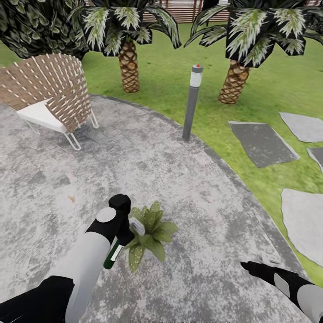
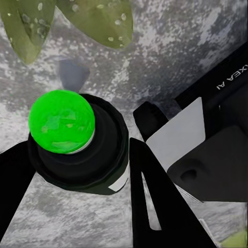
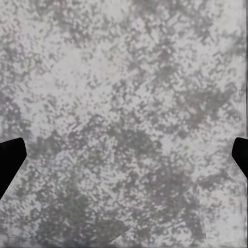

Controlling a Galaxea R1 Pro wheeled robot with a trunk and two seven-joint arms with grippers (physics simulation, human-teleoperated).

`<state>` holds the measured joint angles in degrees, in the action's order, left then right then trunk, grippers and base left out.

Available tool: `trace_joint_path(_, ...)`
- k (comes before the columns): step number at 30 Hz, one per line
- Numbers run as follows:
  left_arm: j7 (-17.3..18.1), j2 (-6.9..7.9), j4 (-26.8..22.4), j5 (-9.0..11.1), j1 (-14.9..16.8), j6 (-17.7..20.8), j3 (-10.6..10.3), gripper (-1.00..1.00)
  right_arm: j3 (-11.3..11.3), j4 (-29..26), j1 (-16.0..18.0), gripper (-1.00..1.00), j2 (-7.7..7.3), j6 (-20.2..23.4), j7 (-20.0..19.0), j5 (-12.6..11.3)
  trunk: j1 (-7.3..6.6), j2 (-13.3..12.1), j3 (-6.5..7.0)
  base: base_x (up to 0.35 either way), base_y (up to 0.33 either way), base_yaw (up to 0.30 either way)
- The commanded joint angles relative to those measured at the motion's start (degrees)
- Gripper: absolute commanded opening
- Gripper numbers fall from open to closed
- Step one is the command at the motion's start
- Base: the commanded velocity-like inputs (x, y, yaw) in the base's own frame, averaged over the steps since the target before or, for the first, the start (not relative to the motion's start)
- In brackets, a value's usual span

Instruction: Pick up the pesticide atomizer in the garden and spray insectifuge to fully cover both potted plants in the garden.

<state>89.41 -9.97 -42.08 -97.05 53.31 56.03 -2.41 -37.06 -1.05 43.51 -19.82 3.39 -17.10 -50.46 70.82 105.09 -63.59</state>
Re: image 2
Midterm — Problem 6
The insectifuge atomizer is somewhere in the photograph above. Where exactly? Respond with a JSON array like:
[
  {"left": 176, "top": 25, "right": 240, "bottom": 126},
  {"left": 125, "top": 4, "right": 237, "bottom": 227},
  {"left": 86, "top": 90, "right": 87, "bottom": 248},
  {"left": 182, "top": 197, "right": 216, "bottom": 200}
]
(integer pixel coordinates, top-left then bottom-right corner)
[{"left": 27, "top": 58, "right": 130, "bottom": 195}]

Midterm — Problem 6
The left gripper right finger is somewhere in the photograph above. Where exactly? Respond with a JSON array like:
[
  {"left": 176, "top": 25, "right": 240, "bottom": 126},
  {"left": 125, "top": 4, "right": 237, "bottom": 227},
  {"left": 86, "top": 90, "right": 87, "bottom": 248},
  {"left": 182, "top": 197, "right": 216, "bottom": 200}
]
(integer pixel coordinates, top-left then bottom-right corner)
[{"left": 129, "top": 138, "right": 216, "bottom": 248}]

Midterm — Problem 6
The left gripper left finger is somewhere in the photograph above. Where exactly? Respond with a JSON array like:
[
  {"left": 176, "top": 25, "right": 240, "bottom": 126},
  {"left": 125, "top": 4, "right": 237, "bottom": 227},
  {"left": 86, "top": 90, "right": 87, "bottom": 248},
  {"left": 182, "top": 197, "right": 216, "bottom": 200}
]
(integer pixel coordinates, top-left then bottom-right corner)
[{"left": 0, "top": 141, "right": 36, "bottom": 242}]

